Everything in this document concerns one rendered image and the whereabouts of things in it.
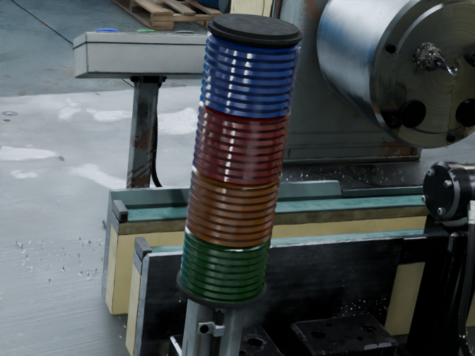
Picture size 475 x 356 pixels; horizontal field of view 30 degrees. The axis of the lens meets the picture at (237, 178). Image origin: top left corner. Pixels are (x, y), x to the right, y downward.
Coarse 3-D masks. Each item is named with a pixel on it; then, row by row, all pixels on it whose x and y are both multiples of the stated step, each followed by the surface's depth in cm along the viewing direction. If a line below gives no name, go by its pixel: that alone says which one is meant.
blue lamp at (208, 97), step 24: (216, 48) 54; (240, 48) 53; (264, 48) 53; (288, 48) 54; (216, 72) 55; (240, 72) 54; (264, 72) 54; (288, 72) 55; (216, 96) 55; (240, 96) 54; (264, 96) 54; (288, 96) 56
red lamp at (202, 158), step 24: (216, 120) 55; (240, 120) 55; (264, 120) 55; (288, 120) 57; (216, 144) 56; (240, 144) 55; (264, 144) 56; (216, 168) 56; (240, 168) 56; (264, 168) 56
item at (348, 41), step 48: (336, 0) 133; (384, 0) 124; (432, 0) 120; (336, 48) 130; (384, 48) 121; (432, 48) 120; (336, 96) 139; (384, 96) 124; (432, 96) 126; (432, 144) 130
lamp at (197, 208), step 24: (192, 168) 59; (192, 192) 59; (216, 192) 57; (240, 192) 57; (264, 192) 57; (192, 216) 59; (216, 216) 58; (240, 216) 57; (264, 216) 58; (216, 240) 58; (240, 240) 58; (264, 240) 59
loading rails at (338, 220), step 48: (144, 192) 100; (288, 192) 106; (336, 192) 109; (384, 192) 111; (144, 240) 89; (288, 240) 96; (336, 240) 94; (384, 240) 96; (144, 288) 87; (288, 288) 94; (336, 288) 96; (384, 288) 99; (144, 336) 89
